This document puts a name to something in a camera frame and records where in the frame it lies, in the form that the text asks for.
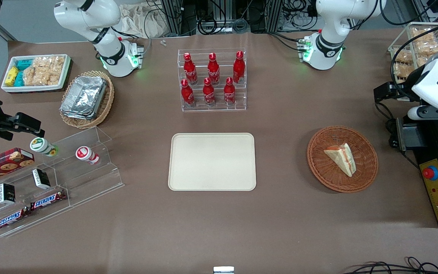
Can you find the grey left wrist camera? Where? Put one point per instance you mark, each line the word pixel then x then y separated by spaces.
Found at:
pixel 432 113

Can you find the triangle sandwich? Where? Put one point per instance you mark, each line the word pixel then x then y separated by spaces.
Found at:
pixel 342 158

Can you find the red lid yoghurt cup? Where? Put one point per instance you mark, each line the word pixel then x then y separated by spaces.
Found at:
pixel 86 154

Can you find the brown round wicker basket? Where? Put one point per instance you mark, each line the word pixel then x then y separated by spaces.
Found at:
pixel 325 179

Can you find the clear acrylic stepped stand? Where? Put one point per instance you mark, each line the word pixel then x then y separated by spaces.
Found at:
pixel 89 182

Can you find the clear acrylic bottle rack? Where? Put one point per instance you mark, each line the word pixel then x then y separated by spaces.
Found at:
pixel 242 102

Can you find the Snickers chocolate bar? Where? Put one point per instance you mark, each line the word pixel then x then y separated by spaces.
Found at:
pixel 11 219
pixel 48 200

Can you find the small black white box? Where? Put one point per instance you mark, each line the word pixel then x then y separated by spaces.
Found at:
pixel 7 193
pixel 41 179

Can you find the light oval wicker basket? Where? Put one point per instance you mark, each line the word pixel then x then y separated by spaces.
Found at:
pixel 107 102

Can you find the grey metal box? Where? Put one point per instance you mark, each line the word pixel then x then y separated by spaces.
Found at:
pixel 411 137

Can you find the small teal box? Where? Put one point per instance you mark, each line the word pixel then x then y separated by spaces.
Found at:
pixel 19 79
pixel 24 64

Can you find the small yellow box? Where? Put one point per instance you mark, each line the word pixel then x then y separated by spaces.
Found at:
pixel 11 76

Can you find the red emergency stop button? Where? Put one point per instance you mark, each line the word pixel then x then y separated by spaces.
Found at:
pixel 430 173

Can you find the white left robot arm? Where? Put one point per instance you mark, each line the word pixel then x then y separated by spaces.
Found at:
pixel 329 23

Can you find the beige rectangular tray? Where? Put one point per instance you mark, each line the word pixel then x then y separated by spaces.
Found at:
pixel 203 163

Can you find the white rectangular plastic bin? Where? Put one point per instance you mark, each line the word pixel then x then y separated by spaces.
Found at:
pixel 32 89

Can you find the red plaid cookie box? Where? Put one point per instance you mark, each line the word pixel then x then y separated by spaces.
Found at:
pixel 4 163

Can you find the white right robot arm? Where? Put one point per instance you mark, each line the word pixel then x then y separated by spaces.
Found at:
pixel 89 15

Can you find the aluminium foil tray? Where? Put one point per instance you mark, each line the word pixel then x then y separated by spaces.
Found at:
pixel 84 95

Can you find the green lid yoghurt cup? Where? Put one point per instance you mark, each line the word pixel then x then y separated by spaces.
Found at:
pixel 42 146

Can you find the clear bag of crackers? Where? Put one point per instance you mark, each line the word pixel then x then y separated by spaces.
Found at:
pixel 51 64
pixel 403 56
pixel 430 48
pixel 38 78
pixel 402 72
pixel 422 35

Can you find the black machine housing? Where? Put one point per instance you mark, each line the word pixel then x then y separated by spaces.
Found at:
pixel 432 144

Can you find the red cola bottle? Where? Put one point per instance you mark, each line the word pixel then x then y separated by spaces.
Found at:
pixel 229 93
pixel 238 70
pixel 190 72
pixel 209 94
pixel 187 95
pixel 213 72

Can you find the beige crumpled cloth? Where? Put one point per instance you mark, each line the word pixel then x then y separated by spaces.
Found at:
pixel 139 19

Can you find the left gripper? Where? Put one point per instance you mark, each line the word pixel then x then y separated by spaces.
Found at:
pixel 404 86

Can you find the small white silver object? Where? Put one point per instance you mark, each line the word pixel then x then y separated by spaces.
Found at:
pixel 223 270

